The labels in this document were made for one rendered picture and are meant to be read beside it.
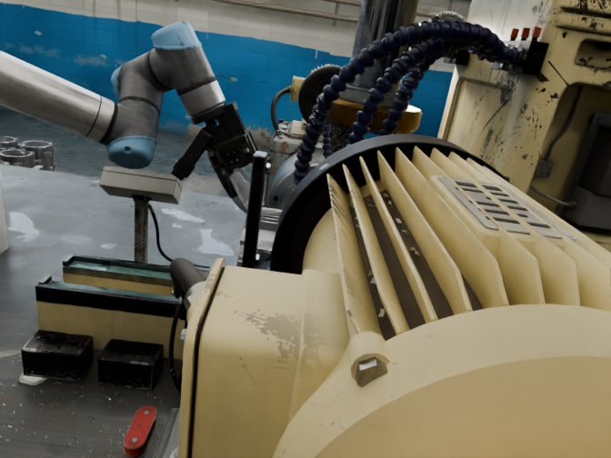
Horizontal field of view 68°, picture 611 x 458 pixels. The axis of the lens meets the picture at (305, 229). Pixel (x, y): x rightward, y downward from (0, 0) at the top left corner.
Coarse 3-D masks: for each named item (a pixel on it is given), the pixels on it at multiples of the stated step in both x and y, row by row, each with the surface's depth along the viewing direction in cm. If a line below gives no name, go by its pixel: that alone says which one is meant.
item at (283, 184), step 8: (320, 152) 115; (288, 160) 117; (312, 160) 107; (320, 160) 107; (280, 168) 118; (288, 168) 109; (312, 168) 104; (280, 176) 108; (288, 176) 105; (272, 184) 115; (280, 184) 106; (288, 184) 106; (272, 192) 107; (280, 192) 107; (288, 192) 106; (272, 200) 108; (280, 200) 107; (280, 208) 108
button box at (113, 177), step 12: (108, 168) 105; (120, 168) 105; (108, 180) 104; (120, 180) 105; (132, 180) 105; (144, 180) 105; (156, 180) 105; (168, 180) 106; (108, 192) 108; (120, 192) 107; (132, 192) 106; (144, 192) 105; (156, 192) 105; (168, 192) 105; (180, 192) 111
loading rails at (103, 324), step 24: (72, 264) 95; (96, 264) 96; (120, 264) 97; (144, 264) 97; (48, 288) 84; (72, 288) 85; (96, 288) 88; (120, 288) 96; (144, 288) 96; (168, 288) 96; (48, 312) 86; (72, 312) 86; (96, 312) 86; (120, 312) 86; (144, 312) 86; (168, 312) 86; (96, 336) 88; (120, 336) 88; (144, 336) 88; (168, 336) 88
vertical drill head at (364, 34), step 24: (384, 0) 69; (408, 0) 69; (360, 24) 72; (384, 24) 70; (408, 24) 71; (360, 48) 73; (408, 48) 74; (384, 72) 72; (360, 96) 72; (336, 120) 73; (408, 120) 73; (336, 144) 76
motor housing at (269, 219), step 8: (264, 208) 88; (272, 208) 89; (264, 216) 85; (272, 216) 85; (264, 224) 83; (272, 224) 83; (264, 232) 83; (272, 232) 84; (264, 240) 83; (272, 240) 83; (240, 248) 82; (240, 256) 82; (240, 264) 81
